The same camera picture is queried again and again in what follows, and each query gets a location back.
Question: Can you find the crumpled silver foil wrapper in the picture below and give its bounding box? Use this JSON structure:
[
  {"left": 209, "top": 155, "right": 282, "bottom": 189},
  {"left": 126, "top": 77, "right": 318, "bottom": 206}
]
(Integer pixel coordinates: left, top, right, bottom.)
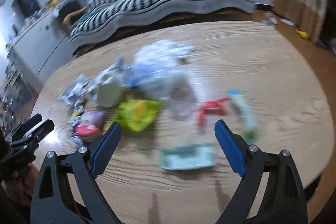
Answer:
[{"left": 68, "top": 107, "right": 84, "bottom": 148}]

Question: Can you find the pink mushroom squishy toy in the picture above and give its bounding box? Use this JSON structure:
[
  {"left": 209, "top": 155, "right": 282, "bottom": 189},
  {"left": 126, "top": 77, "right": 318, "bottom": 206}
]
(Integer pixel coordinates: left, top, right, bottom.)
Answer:
[{"left": 76, "top": 111, "right": 106, "bottom": 142}]

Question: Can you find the white sideboard cabinet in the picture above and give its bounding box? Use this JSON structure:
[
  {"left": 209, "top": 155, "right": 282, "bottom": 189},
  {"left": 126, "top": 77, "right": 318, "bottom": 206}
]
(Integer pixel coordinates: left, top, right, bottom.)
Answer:
[{"left": 7, "top": 9, "right": 73, "bottom": 93}]

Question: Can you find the green blue small wrapper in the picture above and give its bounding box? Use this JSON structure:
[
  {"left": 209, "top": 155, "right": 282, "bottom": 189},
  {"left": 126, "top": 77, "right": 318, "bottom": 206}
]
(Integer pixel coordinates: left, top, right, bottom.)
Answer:
[{"left": 227, "top": 89, "right": 258, "bottom": 144}]

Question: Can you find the crumpled white paper carton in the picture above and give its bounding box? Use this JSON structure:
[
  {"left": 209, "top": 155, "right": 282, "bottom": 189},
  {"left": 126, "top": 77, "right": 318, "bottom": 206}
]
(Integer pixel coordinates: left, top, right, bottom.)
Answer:
[{"left": 92, "top": 63, "right": 129, "bottom": 107}]

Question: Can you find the green yellow snack wrapper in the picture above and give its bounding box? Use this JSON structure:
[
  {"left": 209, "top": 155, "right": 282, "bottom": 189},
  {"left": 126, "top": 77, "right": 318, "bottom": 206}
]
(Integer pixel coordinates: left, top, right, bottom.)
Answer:
[{"left": 112, "top": 100, "right": 162, "bottom": 132}]

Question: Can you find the mint green plastic tray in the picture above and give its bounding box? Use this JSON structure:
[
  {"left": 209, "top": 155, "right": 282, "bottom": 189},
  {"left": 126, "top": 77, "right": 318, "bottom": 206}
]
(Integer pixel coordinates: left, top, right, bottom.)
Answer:
[{"left": 159, "top": 143, "right": 218, "bottom": 171}]

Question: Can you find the red cigarette box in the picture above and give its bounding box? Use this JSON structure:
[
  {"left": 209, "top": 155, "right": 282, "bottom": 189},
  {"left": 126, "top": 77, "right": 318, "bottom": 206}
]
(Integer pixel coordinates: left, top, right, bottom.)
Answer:
[{"left": 197, "top": 97, "right": 231, "bottom": 131}]

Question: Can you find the clear plastic bag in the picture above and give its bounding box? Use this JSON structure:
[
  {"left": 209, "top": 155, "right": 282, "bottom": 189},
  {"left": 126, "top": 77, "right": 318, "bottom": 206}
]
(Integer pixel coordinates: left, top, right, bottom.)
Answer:
[{"left": 127, "top": 40, "right": 197, "bottom": 121}]

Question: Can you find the yellow toy duck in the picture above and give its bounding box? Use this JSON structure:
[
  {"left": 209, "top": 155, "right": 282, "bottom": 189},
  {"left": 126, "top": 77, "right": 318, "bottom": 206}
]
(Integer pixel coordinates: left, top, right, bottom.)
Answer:
[{"left": 296, "top": 30, "right": 309, "bottom": 40}]

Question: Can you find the white slipper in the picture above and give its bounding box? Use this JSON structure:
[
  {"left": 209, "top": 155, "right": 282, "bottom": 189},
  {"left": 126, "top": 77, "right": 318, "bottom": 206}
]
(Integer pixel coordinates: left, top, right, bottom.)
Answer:
[{"left": 262, "top": 12, "right": 278, "bottom": 27}]

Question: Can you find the dark wall television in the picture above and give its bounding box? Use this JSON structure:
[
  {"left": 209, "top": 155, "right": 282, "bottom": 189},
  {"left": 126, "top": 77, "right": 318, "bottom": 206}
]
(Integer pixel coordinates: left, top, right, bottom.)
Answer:
[{"left": 11, "top": 0, "right": 41, "bottom": 19}]

